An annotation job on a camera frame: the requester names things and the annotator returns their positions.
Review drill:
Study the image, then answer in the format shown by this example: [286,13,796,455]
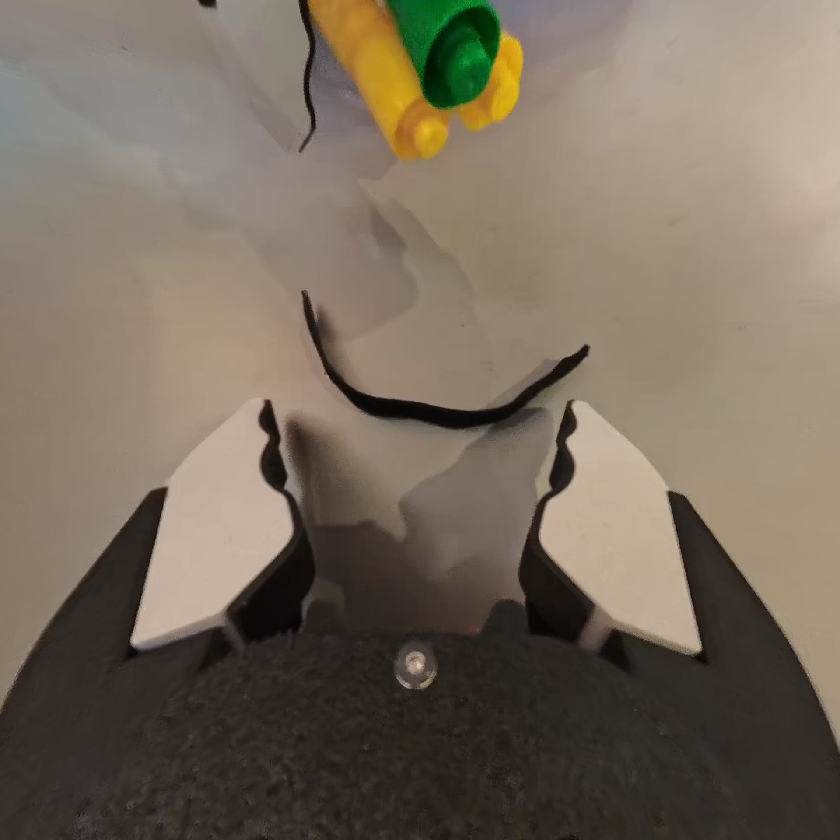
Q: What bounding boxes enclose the green whiteboard marker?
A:
[384,0,503,110]

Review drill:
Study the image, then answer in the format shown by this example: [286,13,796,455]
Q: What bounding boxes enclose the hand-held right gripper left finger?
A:
[130,397,316,651]

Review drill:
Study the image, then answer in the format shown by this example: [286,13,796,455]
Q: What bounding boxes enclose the black pipe cleaner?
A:
[301,290,590,431]

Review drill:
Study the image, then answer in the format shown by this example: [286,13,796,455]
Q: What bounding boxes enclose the yellow highlighter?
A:
[308,0,454,161]
[458,33,526,131]

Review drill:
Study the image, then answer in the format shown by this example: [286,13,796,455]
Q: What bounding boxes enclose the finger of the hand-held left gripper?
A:
[249,0,320,155]

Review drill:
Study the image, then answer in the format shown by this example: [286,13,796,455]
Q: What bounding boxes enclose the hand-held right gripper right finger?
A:
[518,398,704,657]

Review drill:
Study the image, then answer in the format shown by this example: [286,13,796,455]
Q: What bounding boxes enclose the white desk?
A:
[0,0,840,716]

